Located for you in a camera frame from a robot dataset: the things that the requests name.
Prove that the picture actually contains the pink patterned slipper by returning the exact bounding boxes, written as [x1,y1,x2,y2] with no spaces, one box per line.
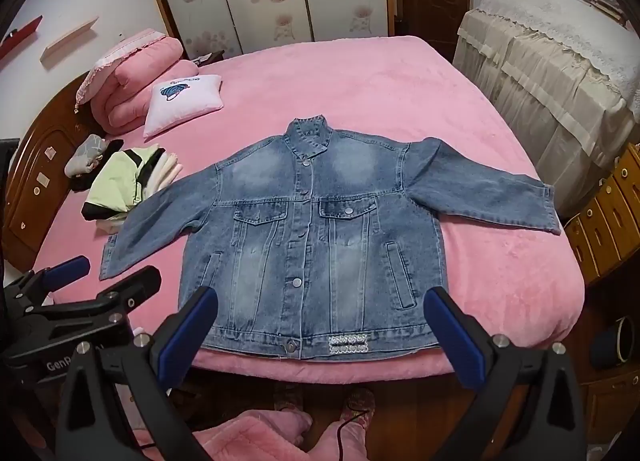
[274,383,306,414]
[340,387,376,429]

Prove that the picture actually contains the cream folded garment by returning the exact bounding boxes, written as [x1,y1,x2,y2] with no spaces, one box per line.
[97,146,183,234]

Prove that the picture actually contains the stack of books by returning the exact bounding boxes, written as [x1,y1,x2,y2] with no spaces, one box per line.
[577,0,628,27]

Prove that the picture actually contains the cream cloth covered furniture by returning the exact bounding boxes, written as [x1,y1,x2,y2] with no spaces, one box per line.
[452,8,640,222]

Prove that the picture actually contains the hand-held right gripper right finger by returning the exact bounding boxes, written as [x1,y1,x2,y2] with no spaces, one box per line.
[424,286,587,461]

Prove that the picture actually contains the wooden drawer cabinet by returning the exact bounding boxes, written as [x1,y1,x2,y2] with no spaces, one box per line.
[565,141,640,287]

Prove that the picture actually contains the wooden wall shelf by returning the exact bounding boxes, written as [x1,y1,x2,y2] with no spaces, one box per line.
[40,15,101,62]

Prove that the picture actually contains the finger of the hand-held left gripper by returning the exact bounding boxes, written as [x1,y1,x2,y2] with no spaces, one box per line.
[0,256,91,322]
[25,266,163,329]

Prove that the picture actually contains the white printed pillow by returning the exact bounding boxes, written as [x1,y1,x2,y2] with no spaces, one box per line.
[143,74,224,138]

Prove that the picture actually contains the white lace cloth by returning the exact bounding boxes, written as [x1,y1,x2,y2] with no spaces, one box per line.
[472,0,640,112]

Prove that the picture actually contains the pink lace edged pillow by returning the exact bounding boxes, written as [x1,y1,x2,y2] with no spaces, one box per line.
[75,28,166,109]

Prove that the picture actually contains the blue denim jacket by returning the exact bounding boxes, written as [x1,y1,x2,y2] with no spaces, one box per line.
[99,115,563,359]

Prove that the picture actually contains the light green black garment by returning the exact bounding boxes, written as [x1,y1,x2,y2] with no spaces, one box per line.
[81,138,166,222]

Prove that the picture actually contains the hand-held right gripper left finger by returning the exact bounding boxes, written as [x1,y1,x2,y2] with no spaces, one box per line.
[55,286,219,461]

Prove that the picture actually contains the folded pink quilt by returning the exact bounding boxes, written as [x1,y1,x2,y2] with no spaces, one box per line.
[90,36,201,134]

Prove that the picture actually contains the pink bed blanket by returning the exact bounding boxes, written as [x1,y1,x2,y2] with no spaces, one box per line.
[30,34,586,387]

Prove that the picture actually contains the wooden headboard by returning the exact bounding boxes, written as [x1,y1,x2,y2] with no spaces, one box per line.
[0,68,101,272]

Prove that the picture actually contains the grey folded garment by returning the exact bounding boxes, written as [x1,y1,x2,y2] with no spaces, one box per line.
[64,135,108,178]

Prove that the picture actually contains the person's pink pajama legs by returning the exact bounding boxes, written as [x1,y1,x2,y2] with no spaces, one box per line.
[135,408,371,461]

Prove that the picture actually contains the dark round container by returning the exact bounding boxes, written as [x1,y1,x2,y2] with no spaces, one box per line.
[590,313,638,369]

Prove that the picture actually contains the black cable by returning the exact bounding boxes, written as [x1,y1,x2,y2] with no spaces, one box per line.
[332,408,371,461]

